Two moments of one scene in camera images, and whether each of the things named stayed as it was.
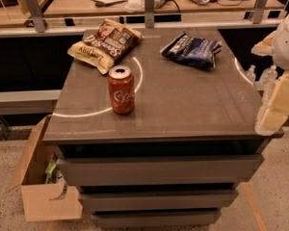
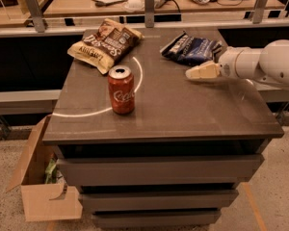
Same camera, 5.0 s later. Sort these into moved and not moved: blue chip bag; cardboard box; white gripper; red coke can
Moved: white gripper
Not moved: cardboard box; blue chip bag; red coke can
